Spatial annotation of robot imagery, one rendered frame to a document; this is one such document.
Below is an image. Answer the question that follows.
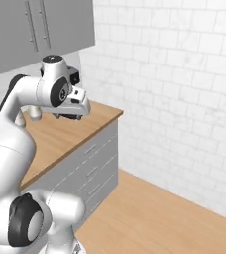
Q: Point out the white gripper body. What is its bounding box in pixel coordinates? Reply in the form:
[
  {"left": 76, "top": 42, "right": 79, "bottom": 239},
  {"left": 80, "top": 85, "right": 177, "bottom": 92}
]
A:
[{"left": 51, "top": 98, "right": 92, "bottom": 119}]

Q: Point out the grey drawer front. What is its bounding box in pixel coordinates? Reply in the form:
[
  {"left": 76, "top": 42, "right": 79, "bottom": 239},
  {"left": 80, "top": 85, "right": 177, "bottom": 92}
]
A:
[
  {"left": 63, "top": 121, "right": 120, "bottom": 173},
  {"left": 80, "top": 167, "right": 120, "bottom": 214},
  {"left": 74, "top": 145, "right": 120, "bottom": 193}
]

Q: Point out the grey drawer handle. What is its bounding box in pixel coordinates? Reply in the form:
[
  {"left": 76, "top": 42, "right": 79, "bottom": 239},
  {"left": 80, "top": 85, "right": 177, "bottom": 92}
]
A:
[
  {"left": 86, "top": 166, "right": 100, "bottom": 179},
  {"left": 86, "top": 184, "right": 101, "bottom": 196},
  {"left": 83, "top": 143, "right": 98, "bottom": 156}
]

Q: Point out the grey wall cupboard door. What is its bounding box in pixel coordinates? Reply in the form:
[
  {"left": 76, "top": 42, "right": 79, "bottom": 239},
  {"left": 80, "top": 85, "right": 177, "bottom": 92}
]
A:
[
  {"left": 0, "top": 0, "right": 38, "bottom": 78},
  {"left": 34, "top": 0, "right": 96, "bottom": 64}
]

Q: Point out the grey cupboard bar handle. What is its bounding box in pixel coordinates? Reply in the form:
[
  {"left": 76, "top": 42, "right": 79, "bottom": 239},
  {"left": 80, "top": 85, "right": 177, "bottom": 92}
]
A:
[
  {"left": 38, "top": 0, "right": 52, "bottom": 51},
  {"left": 24, "top": 0, "right": 40, "bottom": 53}
]

